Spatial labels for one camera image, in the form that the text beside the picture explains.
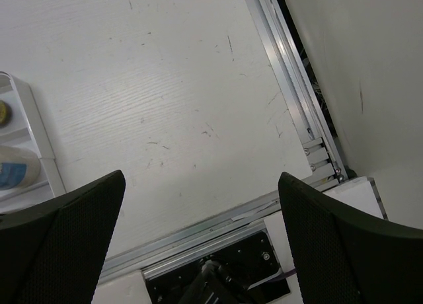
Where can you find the yellow small bottle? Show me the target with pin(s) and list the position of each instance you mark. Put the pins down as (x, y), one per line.
(6, 114)

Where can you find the white tiered plastic tray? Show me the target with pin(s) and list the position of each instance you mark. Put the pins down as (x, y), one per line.
(26, 130)

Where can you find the silver-lid shaker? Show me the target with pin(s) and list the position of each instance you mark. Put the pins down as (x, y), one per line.
(20, 167)

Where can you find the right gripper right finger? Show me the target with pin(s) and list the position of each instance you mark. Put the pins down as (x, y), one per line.
(344, 255)

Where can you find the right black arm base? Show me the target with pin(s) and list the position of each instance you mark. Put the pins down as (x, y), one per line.
(246, 271)

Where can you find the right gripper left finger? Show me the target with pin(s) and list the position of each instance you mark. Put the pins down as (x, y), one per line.
(54, 252)

